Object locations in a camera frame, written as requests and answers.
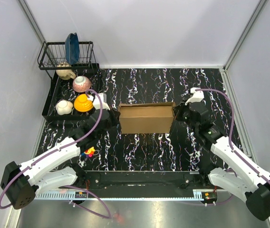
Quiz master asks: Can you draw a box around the brown cardboard box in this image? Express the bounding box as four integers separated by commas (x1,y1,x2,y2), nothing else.
118,102,175,134

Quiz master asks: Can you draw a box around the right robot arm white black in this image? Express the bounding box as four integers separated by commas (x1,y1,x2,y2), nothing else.
174,102,270,221

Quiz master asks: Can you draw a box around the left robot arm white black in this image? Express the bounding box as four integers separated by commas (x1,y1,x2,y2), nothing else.
0,109,120,209

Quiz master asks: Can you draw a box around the orange ribbed bowl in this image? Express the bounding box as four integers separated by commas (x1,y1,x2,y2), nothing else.
74,94,94,113

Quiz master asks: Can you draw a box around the rainbow flower toy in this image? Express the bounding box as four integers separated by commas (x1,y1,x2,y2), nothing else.
81,147,95,158

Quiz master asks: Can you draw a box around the pink patterned bowl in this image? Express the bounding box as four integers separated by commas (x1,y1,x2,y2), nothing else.
73,76,92,93

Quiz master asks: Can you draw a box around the beige mug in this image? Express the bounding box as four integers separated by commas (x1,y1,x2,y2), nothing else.
56,62,77,80

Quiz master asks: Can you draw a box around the blue plate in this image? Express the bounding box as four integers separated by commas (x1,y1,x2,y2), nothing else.
65,33,80,65

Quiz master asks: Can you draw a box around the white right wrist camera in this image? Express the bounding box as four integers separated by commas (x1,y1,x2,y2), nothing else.
185,87,204,105

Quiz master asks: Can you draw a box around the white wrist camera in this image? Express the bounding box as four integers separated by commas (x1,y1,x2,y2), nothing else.
87,92,111,111
185,87,204,105

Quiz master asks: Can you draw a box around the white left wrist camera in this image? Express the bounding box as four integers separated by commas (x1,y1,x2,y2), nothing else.
87,92,111,111

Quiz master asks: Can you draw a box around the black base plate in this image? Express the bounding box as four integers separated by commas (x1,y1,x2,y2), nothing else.
81,171,214,199

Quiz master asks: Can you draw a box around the black wire dish rack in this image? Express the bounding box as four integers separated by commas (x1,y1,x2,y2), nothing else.
37,41,99,70

